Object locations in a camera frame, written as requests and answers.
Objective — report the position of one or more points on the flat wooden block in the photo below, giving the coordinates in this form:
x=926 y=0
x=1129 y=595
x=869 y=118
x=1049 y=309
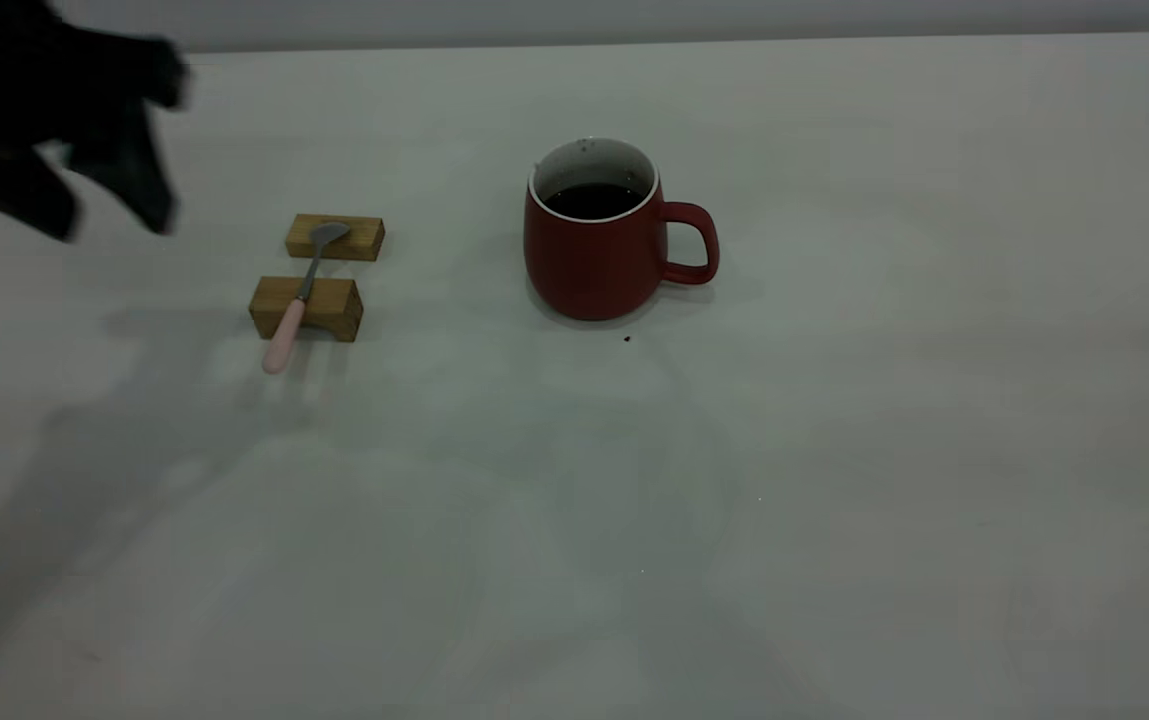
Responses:
x=359 y=240

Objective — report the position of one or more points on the dark coffee liquid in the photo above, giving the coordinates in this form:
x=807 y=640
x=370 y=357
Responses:
x=589 y=200

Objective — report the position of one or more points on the arched wooden block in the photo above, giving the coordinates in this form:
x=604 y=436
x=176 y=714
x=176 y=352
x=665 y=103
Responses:
x=334 y=305

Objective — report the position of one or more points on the red ceramic mug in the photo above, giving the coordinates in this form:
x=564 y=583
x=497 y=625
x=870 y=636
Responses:
x=594 y=270

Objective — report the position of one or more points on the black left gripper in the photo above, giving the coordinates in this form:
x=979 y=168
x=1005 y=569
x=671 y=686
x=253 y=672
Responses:
x=24 y=70

